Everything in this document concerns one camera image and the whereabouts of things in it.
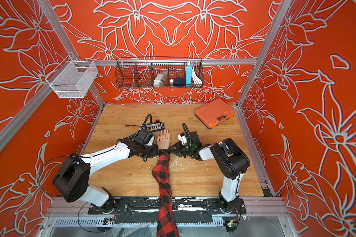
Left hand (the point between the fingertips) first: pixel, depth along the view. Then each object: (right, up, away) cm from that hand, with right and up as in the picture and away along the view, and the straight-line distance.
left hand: (160, 152), depth 86 cm
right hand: (+4, 0, 0) cm, 4 cm away
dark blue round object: (+12, +44, +10) cm, 47 cm away
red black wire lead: (-27, +15, +21) cm, 37 cm away
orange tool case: (+38, +25, +21) cm, 50 cm away
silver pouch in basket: (0, +46, +6) cm, 47 cm away
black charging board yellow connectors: (-5, +14, +17) cm, 23 cm away
